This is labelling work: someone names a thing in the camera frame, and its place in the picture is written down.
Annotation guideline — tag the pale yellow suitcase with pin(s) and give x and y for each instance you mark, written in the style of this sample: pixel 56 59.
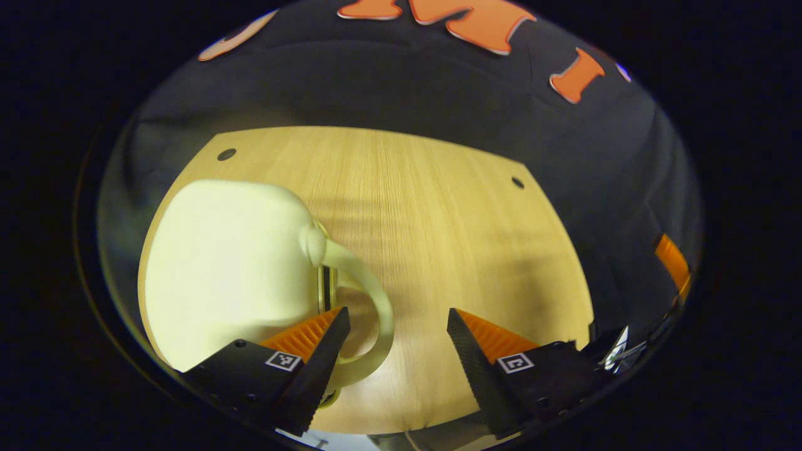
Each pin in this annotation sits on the pale yellow suitcase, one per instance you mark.
pixel 238 269

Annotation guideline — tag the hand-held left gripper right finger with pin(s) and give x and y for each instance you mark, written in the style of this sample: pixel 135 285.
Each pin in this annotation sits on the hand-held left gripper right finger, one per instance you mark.
pixel 476 376

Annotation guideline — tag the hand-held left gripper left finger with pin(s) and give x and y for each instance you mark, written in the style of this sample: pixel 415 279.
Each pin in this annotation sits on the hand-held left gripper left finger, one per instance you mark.
pixel 319 376

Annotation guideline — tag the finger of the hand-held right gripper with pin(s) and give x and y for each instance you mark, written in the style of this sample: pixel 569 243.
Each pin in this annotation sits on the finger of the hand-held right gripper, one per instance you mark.
pixel 673 266

